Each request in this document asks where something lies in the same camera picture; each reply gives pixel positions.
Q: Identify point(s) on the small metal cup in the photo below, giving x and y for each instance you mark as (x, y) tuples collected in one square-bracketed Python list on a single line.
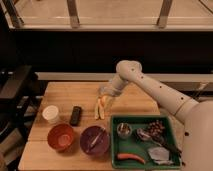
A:
[(124, 130)]

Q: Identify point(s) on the orange carrot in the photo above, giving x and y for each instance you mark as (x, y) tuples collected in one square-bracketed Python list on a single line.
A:
[(124, 156)]

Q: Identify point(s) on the translucent grey gripper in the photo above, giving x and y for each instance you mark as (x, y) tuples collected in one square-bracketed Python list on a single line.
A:
[(111, 91)]

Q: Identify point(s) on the dark side shelf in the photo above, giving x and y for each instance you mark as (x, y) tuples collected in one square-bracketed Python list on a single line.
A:
[(16, 94)]

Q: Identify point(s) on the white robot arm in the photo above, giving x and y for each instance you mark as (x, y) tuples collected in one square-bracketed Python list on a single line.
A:
[(197, 117)]

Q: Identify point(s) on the black remote control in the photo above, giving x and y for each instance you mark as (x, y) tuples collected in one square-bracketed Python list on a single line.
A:
[(76, 115)]

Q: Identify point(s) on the green tray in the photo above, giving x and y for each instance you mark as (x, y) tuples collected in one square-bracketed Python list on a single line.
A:
[(134, 145)]

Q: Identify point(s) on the black handled scoop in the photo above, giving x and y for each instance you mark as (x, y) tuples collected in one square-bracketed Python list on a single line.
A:
[(145, 136)]

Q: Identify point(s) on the brown nut cluster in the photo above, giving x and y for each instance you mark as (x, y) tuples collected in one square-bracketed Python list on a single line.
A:
[(155, 128)]

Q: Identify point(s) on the red bowl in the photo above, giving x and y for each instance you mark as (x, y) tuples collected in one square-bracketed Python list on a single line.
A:
[(60, 137)]

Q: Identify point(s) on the grey foil pouch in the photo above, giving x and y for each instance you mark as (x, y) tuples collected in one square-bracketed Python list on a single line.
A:
[(160, 155)]

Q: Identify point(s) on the purple bowl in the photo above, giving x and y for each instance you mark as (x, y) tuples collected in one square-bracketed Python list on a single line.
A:
[(95, 141)]

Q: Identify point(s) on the white cup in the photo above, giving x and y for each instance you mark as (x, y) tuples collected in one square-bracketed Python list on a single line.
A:
[(51, 114)]

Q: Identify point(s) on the wooden table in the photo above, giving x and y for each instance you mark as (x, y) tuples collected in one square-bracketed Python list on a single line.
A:
[(38, 156)]

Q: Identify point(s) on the yellow handled tool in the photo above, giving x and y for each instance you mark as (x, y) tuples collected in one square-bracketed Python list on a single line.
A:
[(99, 110)]

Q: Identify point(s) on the orange apple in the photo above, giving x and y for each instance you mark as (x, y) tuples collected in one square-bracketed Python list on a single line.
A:
[(103, 100)]

